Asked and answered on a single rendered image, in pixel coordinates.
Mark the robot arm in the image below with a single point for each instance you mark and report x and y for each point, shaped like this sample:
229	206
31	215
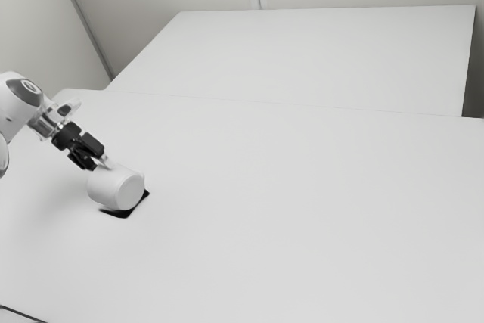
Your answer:
17	103

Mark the white mug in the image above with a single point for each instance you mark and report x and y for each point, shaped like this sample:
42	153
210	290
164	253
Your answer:
113	188

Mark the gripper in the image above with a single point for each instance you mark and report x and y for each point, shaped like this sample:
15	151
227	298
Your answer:
72	138

